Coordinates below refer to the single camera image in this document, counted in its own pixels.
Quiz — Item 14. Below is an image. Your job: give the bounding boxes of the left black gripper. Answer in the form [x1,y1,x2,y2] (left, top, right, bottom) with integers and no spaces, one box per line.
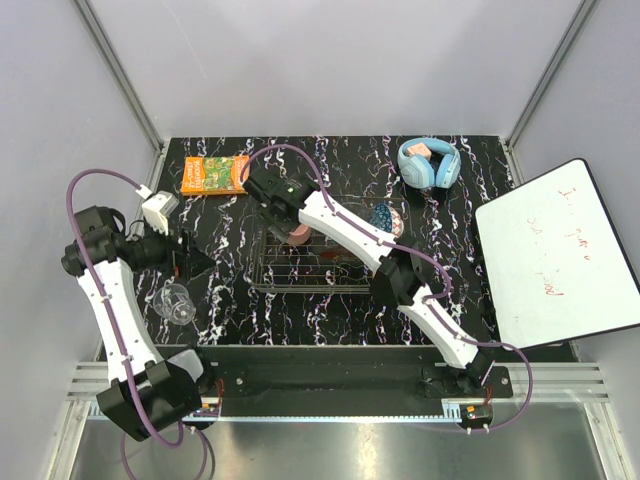
[128,214,215,280]

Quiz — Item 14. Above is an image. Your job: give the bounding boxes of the small pink cup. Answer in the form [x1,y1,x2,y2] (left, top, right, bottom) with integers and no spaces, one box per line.
[285,224,311,246]

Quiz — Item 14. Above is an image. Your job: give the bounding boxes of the clear drinking glass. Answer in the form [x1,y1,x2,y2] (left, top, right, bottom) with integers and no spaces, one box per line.
[152,283,196,326]

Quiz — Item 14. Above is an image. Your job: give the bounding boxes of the wire dish rack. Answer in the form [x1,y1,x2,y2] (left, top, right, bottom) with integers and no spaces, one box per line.
[247,197,411,294]

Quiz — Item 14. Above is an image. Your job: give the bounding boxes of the blue triangle pattern bowl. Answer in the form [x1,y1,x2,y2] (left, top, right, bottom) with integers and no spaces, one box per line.
[369,203,404,237]

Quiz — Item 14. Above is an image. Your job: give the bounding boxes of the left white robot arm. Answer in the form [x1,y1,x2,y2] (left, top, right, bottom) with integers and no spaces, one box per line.
[61,206,216,442]

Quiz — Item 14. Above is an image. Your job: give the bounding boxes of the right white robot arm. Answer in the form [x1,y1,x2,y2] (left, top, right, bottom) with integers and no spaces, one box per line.
[243,171,493,397]

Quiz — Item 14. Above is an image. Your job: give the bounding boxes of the orange book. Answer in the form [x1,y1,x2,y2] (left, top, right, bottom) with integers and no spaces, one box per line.
[180,156,249,197]

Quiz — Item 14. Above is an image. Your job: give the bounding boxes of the light blue headphones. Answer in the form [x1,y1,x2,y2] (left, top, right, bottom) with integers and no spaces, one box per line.
[397,137,461,190]

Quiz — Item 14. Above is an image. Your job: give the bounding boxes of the pink cube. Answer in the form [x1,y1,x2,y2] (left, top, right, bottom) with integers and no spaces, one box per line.
[405,142,432,159]

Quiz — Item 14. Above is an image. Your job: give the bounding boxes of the white whiteboard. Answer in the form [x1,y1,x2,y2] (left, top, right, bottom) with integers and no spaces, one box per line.
[475,158,639,349]

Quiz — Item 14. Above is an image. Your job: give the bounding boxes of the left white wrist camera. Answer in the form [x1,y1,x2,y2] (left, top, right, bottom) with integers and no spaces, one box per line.
[136,185,179,236]

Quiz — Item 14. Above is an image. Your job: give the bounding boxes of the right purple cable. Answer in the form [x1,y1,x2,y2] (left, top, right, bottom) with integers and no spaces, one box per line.
[238,143,534,434]

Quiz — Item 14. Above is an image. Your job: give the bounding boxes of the purple cable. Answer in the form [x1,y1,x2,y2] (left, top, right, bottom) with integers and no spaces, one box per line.
[65,168,216,479]
[238,143,534,434]

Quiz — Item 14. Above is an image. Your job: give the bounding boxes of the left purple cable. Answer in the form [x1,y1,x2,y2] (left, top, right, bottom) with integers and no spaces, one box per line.
[65,168,216,479]

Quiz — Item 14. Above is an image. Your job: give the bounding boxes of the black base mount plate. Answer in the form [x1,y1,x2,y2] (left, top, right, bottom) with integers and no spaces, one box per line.
[153,346,513,399]

